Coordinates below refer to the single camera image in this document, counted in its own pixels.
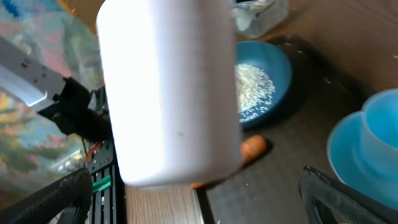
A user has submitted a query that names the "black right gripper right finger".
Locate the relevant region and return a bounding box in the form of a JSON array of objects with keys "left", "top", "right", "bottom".
[{"left": 298, "top": 166, "right": 397, "bottom": 224}]

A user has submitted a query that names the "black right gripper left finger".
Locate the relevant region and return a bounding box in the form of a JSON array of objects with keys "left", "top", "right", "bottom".
[{"left": 1, "top": 168, "right": 93, "bottom": 223}]

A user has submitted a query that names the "light blue bowl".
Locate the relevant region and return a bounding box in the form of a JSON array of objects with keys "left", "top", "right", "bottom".
[{"left": 327, "top": 111, "right": 397, "bottom": 210}]

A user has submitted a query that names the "light blue cup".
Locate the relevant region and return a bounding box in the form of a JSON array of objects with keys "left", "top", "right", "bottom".
[{"left": 360, "top": 88, "right": 397, "bottom": 179}]

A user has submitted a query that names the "pink plastic cup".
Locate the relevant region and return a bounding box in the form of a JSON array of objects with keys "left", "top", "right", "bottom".
[{"left": 96, "top": 0, "right": 242, "bottom": 188}]

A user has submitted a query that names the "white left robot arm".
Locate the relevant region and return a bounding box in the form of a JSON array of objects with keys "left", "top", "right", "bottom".
[{"left": 1, "top": 38, "right": 112, "bottom": 142}]

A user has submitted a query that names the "orange carrot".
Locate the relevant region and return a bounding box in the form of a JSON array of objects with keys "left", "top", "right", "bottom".
[{"left": 190, "top": 135, "right": 267, "bottom": 190}]

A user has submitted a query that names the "dark brown serving tray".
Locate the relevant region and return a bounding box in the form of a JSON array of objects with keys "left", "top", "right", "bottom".
[{"left": 197, "top": 34, "right": 369, "bottom": 223}]

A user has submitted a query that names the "pile of white rice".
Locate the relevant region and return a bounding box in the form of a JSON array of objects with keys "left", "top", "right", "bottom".
[{"left": 235, "top": 63, "right": 276, "bottom": 123}]

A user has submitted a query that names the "dark blue plate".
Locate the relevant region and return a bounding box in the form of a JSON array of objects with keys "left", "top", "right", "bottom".
[{"left": 236, "top": 41, "right": 292, "bottom": 130}]

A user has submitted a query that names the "clear plastic bin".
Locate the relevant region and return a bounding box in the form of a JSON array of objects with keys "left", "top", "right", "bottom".
[{"left": 229, "top": 0, "right": 289, "bottom": 39}]

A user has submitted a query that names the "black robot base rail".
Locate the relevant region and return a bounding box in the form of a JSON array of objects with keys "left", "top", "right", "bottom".
[{"left": 83, "top": 86, "right": 127, "bottom": 224}]

